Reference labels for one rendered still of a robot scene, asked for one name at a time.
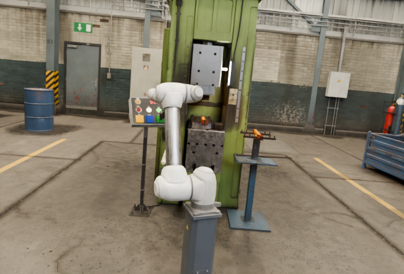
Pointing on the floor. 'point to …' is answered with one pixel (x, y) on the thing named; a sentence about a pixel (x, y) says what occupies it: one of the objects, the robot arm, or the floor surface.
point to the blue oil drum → (39, 109)
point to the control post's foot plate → (140, 211)
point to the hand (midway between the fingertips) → (161, 117)
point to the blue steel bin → (385, 153)
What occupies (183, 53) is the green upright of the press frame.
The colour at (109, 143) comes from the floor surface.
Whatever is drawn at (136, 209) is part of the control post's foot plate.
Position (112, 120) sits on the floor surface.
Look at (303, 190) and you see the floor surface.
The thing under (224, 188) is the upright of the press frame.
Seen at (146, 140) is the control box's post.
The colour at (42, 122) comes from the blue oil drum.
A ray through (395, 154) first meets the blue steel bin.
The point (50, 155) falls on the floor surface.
